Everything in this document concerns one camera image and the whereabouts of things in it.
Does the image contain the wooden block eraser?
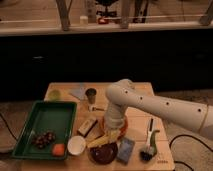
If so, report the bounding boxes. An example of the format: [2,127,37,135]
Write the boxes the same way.
[77,117,98,137]

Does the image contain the grey cloth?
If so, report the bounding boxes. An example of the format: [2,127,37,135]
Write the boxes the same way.
[69,86,86,100]

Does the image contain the green plastic tray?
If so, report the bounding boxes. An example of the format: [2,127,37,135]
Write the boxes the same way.
[12,101,77,160]

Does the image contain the orange fruit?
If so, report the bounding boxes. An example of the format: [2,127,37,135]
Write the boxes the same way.
[52,144,65,156]

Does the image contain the dark grape bunch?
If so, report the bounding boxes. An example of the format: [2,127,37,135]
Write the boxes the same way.
[32,132,56,149]

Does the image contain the purple bowl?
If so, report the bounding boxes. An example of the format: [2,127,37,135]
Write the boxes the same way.
[89,143,118,165]

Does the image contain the black cable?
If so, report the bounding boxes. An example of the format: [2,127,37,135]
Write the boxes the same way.
[168,133,213,171]

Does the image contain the green handled dish brush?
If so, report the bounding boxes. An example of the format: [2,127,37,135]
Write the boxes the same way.
[140,118,159,162]

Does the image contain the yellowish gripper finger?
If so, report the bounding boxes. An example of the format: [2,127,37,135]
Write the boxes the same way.
[109,129,120,140]

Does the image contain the yellow banana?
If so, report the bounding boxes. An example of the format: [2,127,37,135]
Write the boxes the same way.
[87,132,117,148]

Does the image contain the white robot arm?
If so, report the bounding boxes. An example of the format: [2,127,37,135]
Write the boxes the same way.
[104,79,213,140]

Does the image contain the blue sponge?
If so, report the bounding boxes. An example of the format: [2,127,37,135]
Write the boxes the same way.
[117,137,135,164]

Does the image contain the small white spoon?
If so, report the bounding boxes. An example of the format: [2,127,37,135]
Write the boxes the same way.
[88,106,105,111]

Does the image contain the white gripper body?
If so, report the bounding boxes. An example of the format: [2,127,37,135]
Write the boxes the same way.
[104,103,126,129]

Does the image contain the orange plate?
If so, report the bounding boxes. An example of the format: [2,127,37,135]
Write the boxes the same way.
[99,116,128,139]

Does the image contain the dark metal cup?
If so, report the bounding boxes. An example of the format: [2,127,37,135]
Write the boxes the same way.
[85,88,97,104]

